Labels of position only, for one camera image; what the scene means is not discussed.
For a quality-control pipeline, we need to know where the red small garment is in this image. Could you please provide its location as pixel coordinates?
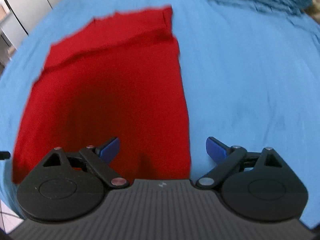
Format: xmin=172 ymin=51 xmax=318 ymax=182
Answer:
xmin=12 ymin=6 xmax=191 ymax=184

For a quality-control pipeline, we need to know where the blue bed sheet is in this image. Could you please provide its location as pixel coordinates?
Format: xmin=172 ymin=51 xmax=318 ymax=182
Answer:
xmin=1 ymin=0 xmax=319 ymax=227

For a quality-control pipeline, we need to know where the white wardrobe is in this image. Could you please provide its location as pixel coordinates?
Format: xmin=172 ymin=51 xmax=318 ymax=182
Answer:
xmin=1 ymin=0 xmax=61 ymax=49

